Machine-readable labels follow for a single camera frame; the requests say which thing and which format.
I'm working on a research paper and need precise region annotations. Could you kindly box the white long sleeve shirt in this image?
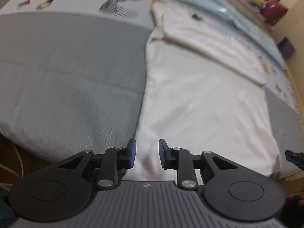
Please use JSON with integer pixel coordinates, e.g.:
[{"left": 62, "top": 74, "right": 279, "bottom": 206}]
[{"left": 125, "top": 0, "right": 282, "bottom": 181}]

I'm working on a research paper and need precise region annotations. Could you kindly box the grey deer print bed sheet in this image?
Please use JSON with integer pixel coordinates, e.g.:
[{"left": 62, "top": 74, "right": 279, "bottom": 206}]
[{"left": 1, "top": 0, "right": 303, "bottom": 179}]

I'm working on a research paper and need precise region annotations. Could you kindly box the red cushion on windowsill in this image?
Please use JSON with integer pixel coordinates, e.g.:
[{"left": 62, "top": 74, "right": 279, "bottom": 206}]
[{"left": 261, "top": 0, "right": 289, "bottom": 25}]

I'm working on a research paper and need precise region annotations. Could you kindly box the light blue folded sheet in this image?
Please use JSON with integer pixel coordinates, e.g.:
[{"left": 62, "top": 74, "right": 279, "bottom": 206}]
[{"left": 126, "top": 0, "right": 287, "bottom": 71}]

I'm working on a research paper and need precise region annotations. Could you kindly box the purple box by wall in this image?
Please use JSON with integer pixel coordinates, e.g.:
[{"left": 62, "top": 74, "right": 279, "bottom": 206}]
[{"left": 277, "top": 37, "right": 296, "bottom": 60}]

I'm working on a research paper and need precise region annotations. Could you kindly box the white cable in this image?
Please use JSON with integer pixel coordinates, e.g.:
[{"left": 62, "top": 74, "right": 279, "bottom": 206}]
[{"left": 0, "top": 142, "right": 24, "bottom": 191}]

